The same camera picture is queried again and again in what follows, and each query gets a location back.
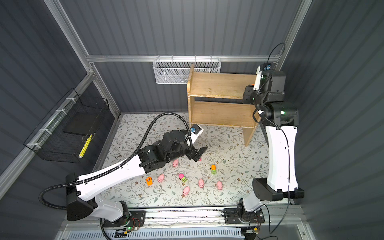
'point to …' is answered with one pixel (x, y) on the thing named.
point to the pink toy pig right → (219, 185)
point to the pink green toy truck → (181, 176)
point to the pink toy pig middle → (201, 183)
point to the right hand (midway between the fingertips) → (253, 89)
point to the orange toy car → (149, 181)
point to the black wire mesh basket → (65, 134)
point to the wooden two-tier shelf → (216, 99)
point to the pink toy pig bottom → (186, 190)
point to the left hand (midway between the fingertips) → (200, 139)
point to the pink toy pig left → (161, 178)
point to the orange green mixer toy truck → (213, 169)
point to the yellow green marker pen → (81, 155)
